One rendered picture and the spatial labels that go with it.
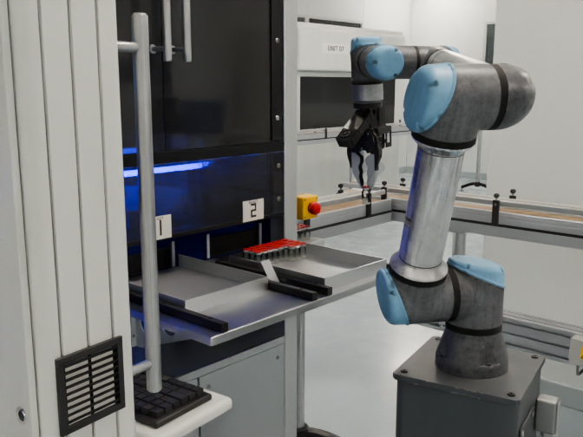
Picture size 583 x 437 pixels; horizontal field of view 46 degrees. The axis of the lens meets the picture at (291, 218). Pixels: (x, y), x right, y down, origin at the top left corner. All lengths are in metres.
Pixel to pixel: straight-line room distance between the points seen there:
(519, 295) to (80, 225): 2.53
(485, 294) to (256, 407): 0.98
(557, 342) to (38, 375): 1.94
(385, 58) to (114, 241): 0.78
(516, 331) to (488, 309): 1.19
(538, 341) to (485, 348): 1.15
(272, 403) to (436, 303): 0.97
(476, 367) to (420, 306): 0.18
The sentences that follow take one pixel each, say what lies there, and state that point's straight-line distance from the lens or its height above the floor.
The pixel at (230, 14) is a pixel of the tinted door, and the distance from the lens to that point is 1.94.
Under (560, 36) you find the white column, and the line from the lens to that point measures 3.11.
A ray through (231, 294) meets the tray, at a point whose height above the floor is 0.90.
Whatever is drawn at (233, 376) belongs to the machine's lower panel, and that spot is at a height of 0.54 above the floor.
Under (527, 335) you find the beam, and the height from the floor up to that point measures 0.50.
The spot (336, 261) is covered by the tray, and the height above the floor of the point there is 0.88.
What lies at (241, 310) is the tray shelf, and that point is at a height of 0.88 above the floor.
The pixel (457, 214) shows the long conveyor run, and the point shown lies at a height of 0.90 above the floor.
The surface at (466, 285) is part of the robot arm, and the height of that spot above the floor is 0.98.
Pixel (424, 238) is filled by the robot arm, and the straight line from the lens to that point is 1.33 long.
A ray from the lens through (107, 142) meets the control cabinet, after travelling 1.02.
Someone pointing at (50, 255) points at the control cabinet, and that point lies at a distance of 0.98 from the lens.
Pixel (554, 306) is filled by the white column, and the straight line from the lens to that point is 3.23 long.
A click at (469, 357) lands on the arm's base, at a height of 0.83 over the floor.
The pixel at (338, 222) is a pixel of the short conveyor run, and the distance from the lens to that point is 2.50.
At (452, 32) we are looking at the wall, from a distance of 10.82.
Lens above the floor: 1.38
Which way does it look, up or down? 11 degrees down
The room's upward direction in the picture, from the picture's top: straight up
